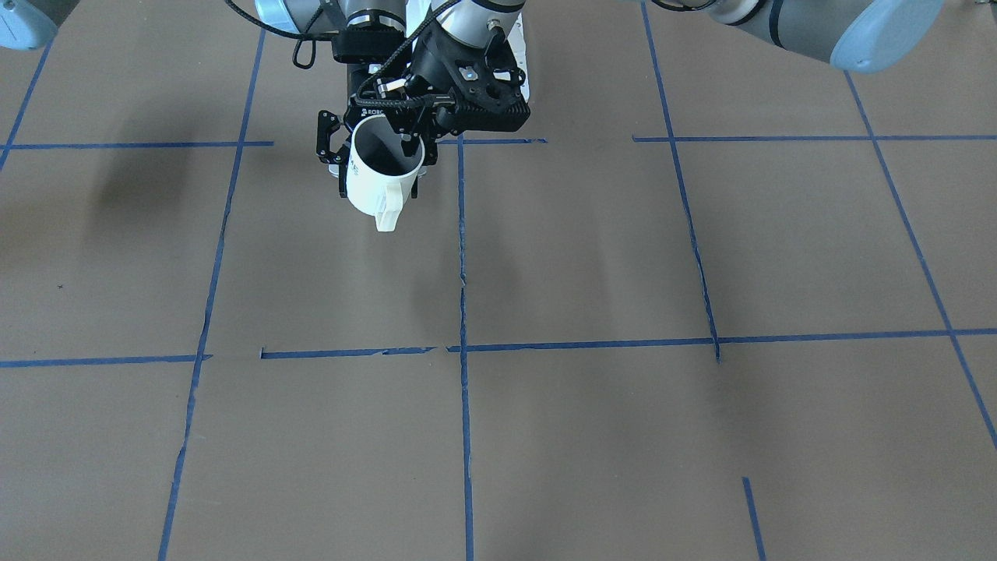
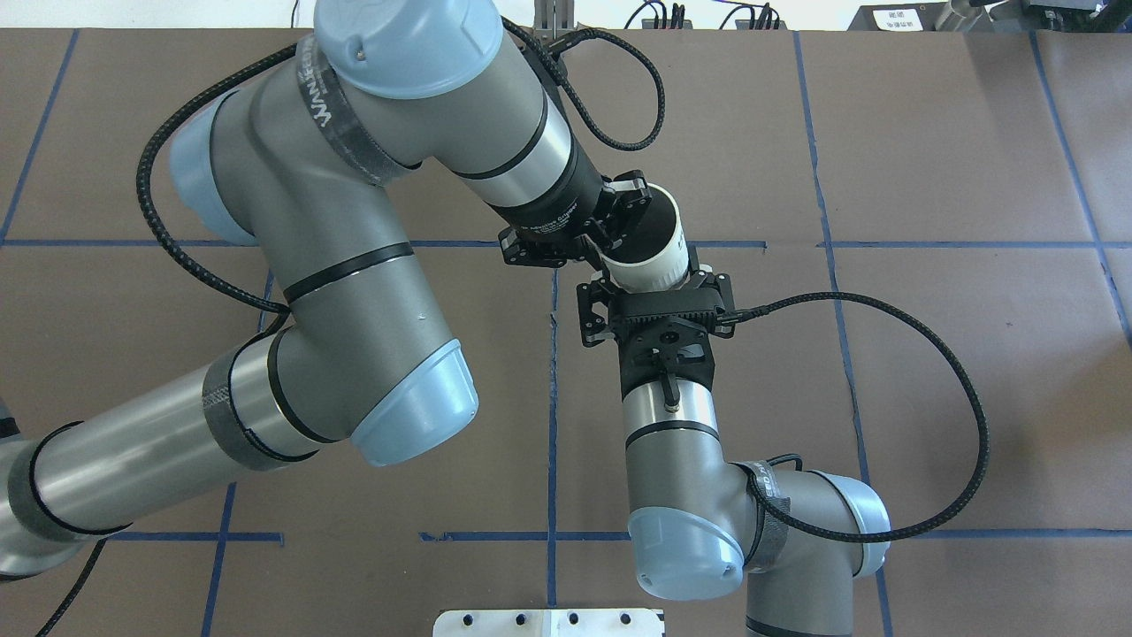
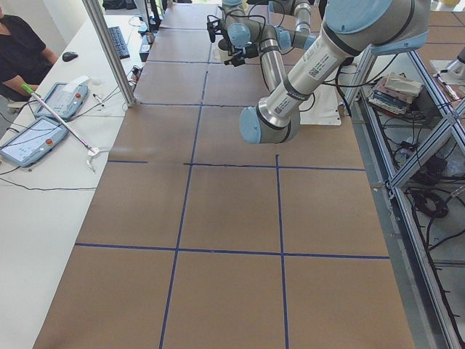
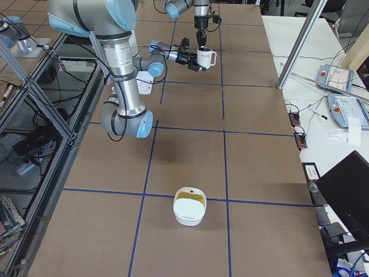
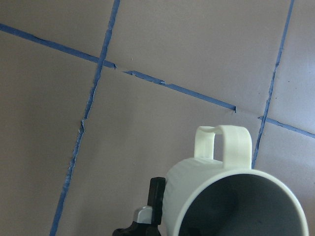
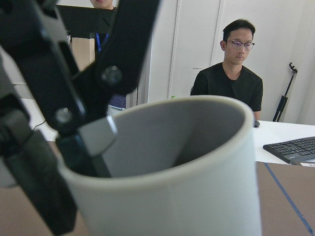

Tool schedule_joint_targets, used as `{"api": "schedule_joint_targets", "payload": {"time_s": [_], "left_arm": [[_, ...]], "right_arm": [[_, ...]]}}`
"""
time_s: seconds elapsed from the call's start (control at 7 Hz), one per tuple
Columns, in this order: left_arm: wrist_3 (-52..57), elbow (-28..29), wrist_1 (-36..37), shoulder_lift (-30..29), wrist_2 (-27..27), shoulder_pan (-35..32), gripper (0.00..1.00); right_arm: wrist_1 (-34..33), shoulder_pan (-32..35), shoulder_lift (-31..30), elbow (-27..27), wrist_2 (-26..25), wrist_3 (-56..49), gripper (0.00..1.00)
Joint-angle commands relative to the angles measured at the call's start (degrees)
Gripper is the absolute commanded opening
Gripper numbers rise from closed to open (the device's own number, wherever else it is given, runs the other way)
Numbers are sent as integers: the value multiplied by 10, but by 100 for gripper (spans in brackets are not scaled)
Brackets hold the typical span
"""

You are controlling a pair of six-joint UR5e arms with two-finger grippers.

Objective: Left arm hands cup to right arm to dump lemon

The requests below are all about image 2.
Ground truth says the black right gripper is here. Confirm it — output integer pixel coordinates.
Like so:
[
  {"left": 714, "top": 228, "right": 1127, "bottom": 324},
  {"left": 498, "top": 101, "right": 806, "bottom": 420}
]
[{"left": 577, "top": 249, "right": 736, "bottom": 348}]

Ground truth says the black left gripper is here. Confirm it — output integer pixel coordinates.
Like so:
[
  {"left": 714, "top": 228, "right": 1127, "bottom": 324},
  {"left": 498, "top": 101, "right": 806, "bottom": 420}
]
[{"left": 492, "top": 150, "right": 654, "bottom": 270}]

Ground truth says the white cup with handle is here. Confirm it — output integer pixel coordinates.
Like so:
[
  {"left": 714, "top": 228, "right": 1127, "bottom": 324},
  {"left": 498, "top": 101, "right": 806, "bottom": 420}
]
[{"left": 601, "top": 184, "right": 691, "bottom": 293}]

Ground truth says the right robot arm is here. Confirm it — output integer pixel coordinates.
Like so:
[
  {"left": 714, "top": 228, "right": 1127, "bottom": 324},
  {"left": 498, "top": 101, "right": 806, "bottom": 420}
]
[{"left": 577, "top": 259, "right": 891, "bottom": 636}]

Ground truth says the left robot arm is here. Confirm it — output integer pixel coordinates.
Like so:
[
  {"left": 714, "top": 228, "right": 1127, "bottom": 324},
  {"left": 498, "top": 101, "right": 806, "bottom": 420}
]
[{"left": 3, "top": 1, "right": 652, "bottom": 583}]

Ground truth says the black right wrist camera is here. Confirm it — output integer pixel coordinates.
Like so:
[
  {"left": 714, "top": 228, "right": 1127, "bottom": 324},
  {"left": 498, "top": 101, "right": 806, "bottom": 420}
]
[{"left": 617, "top": 316, "right": 715, "bottom": 412}]

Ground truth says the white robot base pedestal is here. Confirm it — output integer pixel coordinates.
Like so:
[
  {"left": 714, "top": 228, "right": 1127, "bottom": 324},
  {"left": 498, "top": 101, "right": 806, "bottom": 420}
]
[{"left": 432, "top": 608, "right": 667, "bottom": 636}]

